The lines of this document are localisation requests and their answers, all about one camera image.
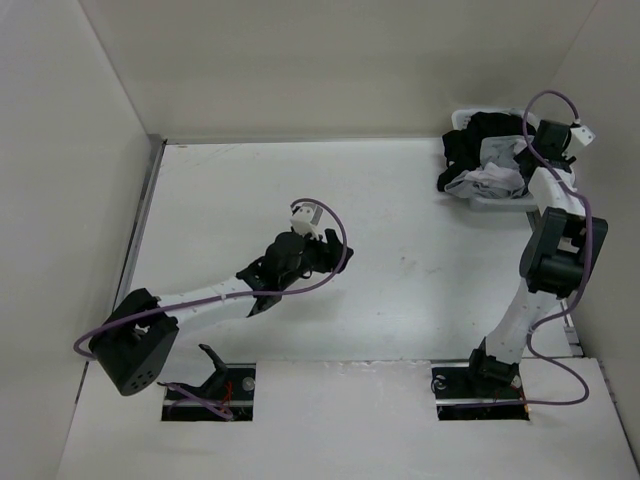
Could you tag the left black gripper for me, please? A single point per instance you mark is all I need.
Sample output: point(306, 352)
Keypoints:
point(328, 253)

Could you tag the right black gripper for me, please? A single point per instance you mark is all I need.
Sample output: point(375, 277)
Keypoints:
point(565, 160)

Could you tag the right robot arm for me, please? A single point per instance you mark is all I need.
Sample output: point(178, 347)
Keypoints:
point(557, 261)

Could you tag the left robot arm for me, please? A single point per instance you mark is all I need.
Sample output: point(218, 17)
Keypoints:
point(133, 346)

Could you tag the grey tank top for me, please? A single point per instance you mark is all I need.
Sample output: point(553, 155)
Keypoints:
point(492, 150)

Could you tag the black tank top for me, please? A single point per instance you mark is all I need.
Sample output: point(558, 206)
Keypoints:
point(480, 159)

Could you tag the white plastic laundry basket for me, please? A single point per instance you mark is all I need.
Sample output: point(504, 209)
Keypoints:
point(490, 202)

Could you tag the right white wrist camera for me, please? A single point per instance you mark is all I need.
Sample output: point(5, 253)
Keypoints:
point(581, 137)

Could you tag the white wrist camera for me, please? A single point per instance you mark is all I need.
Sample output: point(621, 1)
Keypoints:
point(305, 219)
point(581, 137)

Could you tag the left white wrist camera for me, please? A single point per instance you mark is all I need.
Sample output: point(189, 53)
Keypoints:
point(305, 219)

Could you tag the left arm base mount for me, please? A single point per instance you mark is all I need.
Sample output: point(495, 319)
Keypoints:
point(226, 395)

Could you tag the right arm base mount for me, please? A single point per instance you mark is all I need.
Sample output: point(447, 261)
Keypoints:
point(458, 398)

